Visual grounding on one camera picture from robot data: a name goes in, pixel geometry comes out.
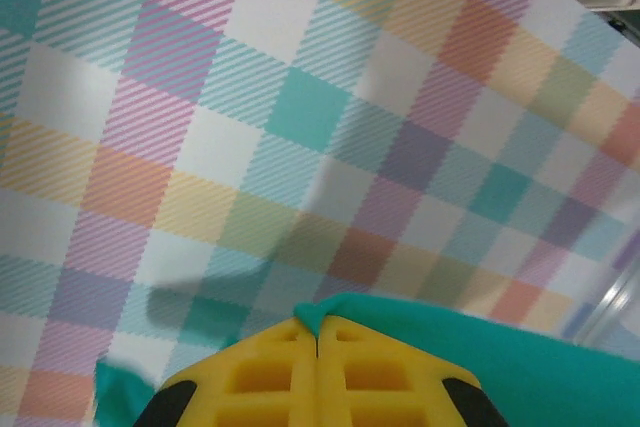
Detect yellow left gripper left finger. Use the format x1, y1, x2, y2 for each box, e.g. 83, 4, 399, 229
137, 319, 320, 427

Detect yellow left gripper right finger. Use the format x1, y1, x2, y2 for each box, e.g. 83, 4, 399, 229
318, 315, 511, 427

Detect teal t-shirt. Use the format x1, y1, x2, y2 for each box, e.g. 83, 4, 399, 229
93, 291, 640, 427

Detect aluminium left frame post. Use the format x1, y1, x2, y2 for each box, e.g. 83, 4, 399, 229
564, 266, 640, 353

